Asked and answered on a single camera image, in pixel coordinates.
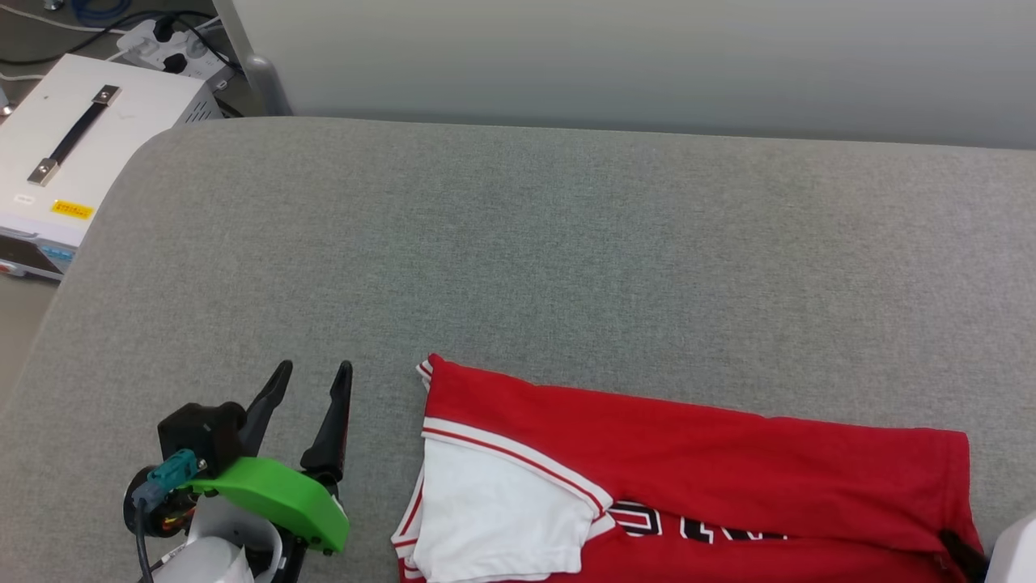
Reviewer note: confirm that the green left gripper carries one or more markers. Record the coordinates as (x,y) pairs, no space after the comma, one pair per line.
(283,494)

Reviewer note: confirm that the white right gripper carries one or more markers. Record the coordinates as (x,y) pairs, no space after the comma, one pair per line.
(1016,555)

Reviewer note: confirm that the red basketball jersey white sleeves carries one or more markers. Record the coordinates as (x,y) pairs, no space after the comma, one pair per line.
(728,478)

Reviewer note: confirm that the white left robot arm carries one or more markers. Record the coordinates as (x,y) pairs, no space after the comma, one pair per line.
(214,551)

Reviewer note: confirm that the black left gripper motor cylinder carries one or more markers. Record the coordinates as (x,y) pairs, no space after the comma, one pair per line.
(162,518)

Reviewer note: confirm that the yellow warning label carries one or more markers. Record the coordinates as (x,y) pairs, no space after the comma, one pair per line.
(73,210)

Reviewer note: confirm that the white equipment box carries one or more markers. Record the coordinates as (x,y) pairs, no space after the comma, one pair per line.
(129,138)

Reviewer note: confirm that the grey partition foot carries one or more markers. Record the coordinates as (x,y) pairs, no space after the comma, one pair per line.
(269,89)

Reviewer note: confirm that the white power strip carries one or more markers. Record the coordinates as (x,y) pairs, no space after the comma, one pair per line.
(190,55)

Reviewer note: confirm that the white partition panel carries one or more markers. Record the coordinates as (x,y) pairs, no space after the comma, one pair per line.
(647,57)

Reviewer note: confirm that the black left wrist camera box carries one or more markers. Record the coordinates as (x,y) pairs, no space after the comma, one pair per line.
(198,429)

